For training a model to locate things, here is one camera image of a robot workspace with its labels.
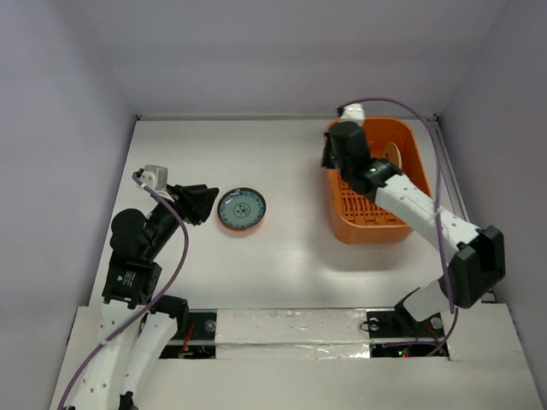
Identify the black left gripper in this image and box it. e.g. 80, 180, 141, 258
144, 181, 219, 257

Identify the orange plastic plate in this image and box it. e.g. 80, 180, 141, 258
219, 220, 263, 236

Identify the blue patterned plate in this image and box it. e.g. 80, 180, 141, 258
216, 187, 267, 228

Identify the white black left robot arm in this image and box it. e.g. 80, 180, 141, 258
57, 184, 219, 409

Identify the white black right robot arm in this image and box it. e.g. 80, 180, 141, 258
321, 120, 506, 335

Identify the orange plastic dish rack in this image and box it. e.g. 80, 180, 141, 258
326, 117, 432, 244

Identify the silver tape covered board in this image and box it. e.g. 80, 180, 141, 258
215, 308, 370, 360

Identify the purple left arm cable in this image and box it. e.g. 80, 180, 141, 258
55, 170, 192, 410

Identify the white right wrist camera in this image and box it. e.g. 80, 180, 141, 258
337, 102, 366, 126

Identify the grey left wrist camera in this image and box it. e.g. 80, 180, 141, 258
135, 165, 168, 191

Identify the aluminium rail right side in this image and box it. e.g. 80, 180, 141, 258
426, 114, 495, 304

